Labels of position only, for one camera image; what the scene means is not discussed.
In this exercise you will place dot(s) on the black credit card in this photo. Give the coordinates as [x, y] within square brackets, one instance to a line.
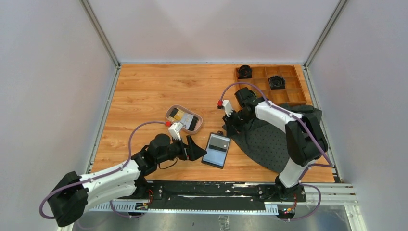
[220, 145]

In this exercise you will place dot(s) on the pink oval card tray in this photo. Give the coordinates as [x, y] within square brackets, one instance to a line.
[199, 122]

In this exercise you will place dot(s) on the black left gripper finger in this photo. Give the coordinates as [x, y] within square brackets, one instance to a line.
[191, 144]
[195, 152]

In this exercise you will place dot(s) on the silver VIP credit card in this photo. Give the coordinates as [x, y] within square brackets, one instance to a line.
[189, 121]

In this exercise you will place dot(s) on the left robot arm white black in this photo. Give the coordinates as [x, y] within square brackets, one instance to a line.
[76, 194]

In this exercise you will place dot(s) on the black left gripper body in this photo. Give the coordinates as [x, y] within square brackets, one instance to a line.
[176, 149]

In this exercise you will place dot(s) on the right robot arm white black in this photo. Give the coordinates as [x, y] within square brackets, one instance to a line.
[305, 140]

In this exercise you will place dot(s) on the black card holder wallet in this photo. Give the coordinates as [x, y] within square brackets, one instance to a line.
[216, 150]

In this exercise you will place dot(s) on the black rolled belt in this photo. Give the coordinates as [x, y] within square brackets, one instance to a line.
[277, 82]
[244, 72]

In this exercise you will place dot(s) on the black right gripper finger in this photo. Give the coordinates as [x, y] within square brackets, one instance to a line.
[227, 122]
[234, 128]

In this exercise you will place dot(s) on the black rolled belt middle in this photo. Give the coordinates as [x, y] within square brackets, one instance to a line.
[277, 82]

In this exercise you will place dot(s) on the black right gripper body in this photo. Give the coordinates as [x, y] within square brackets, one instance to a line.
[238, 119]

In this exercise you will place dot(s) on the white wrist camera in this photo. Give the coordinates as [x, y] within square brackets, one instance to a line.
[226, 106]
[174, 129]

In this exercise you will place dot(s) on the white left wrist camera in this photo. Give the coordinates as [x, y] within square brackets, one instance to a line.
[174, 129]

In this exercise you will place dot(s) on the wooden compartment tray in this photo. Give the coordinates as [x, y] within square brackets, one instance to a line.
[293, 94]

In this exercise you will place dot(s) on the aluminium frame rail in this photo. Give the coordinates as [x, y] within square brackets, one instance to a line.
[317, 195]

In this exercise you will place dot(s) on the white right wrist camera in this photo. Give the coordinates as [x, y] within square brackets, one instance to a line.
[226, 106]

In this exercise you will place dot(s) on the dark grey dotted cloth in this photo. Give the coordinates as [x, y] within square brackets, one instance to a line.
[264, 143]

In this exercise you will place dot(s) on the black rolled belt top left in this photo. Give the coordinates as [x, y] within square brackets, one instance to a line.
[244, 72]

